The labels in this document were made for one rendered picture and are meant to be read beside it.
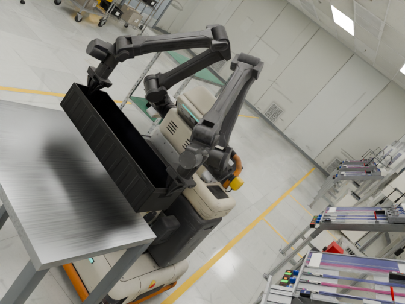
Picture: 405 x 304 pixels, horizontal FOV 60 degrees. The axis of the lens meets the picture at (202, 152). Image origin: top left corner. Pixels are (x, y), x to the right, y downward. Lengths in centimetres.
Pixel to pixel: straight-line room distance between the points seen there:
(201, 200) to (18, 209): 99
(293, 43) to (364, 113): 282
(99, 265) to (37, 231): 85
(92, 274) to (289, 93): 939
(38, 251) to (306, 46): 1025
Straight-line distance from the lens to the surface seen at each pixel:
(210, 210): 179
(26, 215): 107
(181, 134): 157
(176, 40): 141
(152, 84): 158
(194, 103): 149
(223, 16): 1175
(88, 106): 137
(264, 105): 1084
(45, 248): 102
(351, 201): 651
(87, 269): 191
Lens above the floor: 151
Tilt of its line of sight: 18 degrees down
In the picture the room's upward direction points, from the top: 40 degrees clockwise
